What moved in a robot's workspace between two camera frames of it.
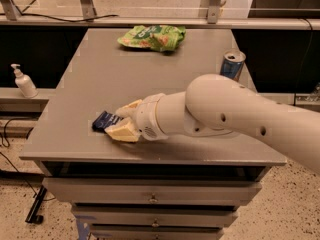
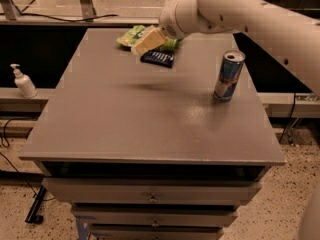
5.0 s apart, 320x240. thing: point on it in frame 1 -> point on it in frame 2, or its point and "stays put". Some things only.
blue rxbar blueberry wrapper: (105, 120) -> (165, 58)
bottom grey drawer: (157, 232) stays put
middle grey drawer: (155, 216) stays put
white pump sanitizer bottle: (24, 82) stays put
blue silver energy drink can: (232, 64) stays put
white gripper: (147, 116) -> (169, 21)
